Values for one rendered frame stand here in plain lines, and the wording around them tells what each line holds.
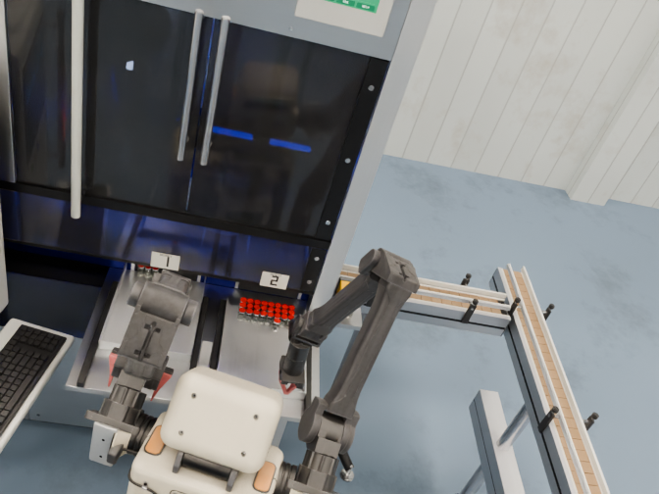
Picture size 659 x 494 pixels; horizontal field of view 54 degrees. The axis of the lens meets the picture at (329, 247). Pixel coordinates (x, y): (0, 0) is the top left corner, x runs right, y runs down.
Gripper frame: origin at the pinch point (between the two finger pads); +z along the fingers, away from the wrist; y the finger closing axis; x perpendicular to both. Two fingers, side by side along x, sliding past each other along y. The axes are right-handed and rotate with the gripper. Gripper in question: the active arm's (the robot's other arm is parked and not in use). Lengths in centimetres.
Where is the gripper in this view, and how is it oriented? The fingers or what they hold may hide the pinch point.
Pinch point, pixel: (286, 391)
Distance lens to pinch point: 190.6
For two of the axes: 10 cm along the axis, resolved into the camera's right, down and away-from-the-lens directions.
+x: -9.7, -1.6, -1.9
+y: -0.7, -5.5, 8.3
